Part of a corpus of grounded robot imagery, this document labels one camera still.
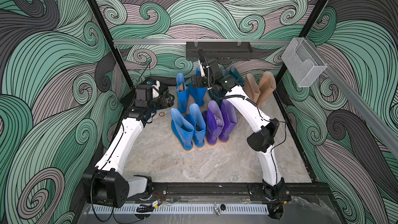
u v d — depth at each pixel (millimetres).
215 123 731
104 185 393
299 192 747
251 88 836
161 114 1033
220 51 955
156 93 622
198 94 931
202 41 929
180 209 697
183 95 870
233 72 925
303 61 790
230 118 698
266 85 917
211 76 600
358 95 611
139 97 581
